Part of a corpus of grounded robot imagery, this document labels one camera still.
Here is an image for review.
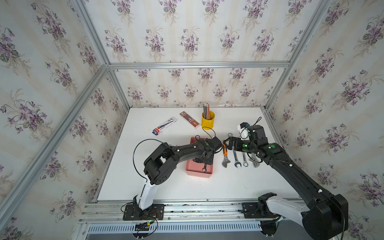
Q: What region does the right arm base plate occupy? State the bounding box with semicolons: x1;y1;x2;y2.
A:
242;202;280;219

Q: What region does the aluminium mounting rail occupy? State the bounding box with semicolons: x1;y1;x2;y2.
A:
76;198;304;224

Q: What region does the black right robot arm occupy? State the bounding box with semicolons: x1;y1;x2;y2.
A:
223;125;349;240

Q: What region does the pink plastic storage box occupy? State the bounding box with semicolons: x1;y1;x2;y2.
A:
185;136;214;179

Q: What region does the long silver combination wrench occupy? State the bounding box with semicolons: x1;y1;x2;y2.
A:
232;147;242;169

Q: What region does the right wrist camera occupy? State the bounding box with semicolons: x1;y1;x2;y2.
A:
237;122;250;140

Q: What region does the silver adjustable wrench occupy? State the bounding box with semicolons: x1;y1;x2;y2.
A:
250;154;261;168

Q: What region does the bundle of coloured pencils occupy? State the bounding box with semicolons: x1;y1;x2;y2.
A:
203;103;212;120

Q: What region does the brown pencil box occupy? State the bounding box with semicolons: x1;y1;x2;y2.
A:
180;111;200;129

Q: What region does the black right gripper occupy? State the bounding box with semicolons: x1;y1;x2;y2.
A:
222;136;257;154

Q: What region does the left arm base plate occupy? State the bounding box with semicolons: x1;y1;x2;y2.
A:
121;203;165;221

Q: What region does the orange handled adjustable wrench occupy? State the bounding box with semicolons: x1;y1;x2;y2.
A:
222;146;231;168

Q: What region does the yellow pencil cup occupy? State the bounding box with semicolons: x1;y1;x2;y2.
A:
201;111;215;129

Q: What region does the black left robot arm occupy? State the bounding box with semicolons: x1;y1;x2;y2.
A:
133;137;223;211

